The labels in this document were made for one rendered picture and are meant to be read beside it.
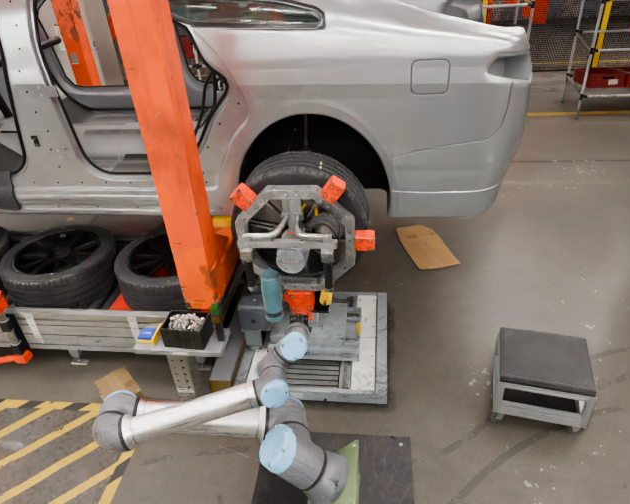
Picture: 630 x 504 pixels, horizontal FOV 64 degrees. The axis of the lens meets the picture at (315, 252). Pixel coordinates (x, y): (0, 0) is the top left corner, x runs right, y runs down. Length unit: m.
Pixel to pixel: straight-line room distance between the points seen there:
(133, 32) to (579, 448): 2.55
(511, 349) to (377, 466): 0.88
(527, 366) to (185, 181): 1.72
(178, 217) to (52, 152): 1.04
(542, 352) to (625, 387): 0.61
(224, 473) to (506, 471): 1.26
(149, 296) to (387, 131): 1.52
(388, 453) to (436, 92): 1.57
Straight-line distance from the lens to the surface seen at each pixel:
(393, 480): 2.13
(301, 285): 2.47
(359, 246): 2.31
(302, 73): 2.46
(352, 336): 2.86
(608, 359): 3.23
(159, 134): 2.15
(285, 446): 1.78
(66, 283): 3.18
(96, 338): 3.11
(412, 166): 2.59
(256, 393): 1.72
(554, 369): 2.57
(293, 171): 2.26
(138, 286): 2.90
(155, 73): 2.07
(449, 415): 2.72
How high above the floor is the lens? 2.10
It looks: 33 degrees down
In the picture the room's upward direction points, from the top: 4 degrees counter-clockwise
